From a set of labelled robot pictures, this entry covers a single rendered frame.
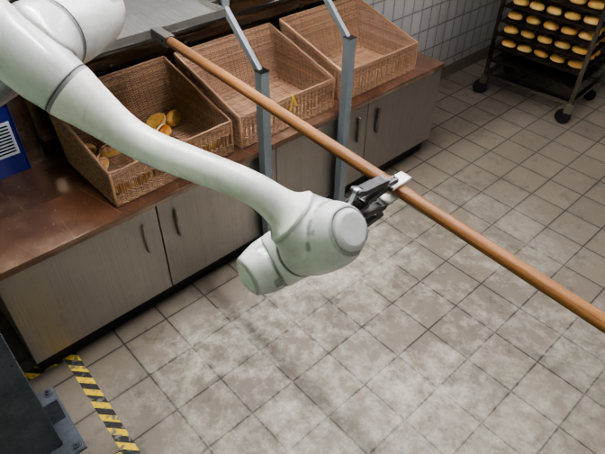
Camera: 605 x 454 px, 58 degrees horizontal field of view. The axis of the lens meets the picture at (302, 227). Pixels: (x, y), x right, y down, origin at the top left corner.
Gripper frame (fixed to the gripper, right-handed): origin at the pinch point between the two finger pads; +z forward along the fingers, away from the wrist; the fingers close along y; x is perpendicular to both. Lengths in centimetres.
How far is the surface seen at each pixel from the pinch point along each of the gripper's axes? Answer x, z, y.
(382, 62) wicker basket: -103, 122, 48
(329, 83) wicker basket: -103, 85, 47
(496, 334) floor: 12, 80, 113
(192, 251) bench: -95, 0, 95
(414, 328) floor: -14, 56, 115
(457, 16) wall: -152, 263, 75
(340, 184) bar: -90, 86, 98
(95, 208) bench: -106, -31, 61
